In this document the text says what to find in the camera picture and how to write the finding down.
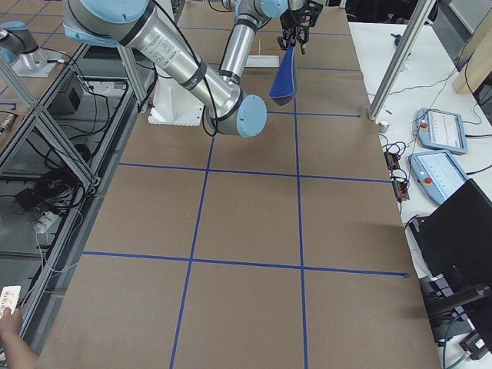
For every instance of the blue grey towel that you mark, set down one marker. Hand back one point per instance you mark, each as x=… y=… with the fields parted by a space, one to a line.
x=285 y=85

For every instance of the near teach pendant tablet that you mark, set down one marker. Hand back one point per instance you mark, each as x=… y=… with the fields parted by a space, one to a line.
x=438 y=173

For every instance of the person hand lower left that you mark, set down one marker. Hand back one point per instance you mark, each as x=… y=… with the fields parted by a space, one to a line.
x=11 y=323

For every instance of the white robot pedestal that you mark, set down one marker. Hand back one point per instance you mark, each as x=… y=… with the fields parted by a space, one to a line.
x=173 y=105

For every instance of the white towel rack base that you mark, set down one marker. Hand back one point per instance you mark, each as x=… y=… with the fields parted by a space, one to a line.
x=263 y=61

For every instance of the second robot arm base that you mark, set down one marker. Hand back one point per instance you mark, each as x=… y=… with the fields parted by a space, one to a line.
x=19 y=46

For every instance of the teach pendant tablet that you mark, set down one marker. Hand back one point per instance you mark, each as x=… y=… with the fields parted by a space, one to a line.
x=438 y=173
x=438 y=129

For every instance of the far teach pendant tablet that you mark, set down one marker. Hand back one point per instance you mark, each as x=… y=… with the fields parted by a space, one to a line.
x=438 y=129

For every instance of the red black connector box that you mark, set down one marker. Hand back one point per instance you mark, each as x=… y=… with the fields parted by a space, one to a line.
x=392 y=161

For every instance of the black monitor with stand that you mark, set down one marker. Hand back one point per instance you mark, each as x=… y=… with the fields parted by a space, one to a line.
x=455 y=243

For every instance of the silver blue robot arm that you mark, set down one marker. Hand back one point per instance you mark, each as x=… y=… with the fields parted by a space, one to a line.
x=147 y=27

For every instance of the white power strip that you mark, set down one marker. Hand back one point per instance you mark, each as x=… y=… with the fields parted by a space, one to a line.
x=47 y=219

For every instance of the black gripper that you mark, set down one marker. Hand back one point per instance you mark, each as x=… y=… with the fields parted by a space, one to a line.
x=293 y=22

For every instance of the aluminium frame post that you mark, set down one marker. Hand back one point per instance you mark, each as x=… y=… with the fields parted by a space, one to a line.
x=409 y=37

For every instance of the white card in hand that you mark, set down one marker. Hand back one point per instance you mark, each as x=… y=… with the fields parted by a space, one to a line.
x=9 y=297

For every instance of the small silver cylinder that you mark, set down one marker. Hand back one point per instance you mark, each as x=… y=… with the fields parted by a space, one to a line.
x=383 y=126

